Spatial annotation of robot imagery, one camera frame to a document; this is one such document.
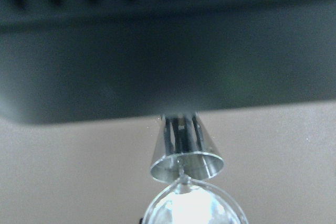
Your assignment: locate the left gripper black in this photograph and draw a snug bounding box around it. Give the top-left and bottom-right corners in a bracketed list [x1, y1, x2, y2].
[1, 0, 335, 124]

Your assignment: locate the steel double jigger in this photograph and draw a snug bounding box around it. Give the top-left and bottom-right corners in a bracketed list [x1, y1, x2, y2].
[150, 113, 224, 184]

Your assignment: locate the small glass measuring cup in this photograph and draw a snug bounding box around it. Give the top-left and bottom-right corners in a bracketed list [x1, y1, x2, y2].
[142, 176, 249, 223]

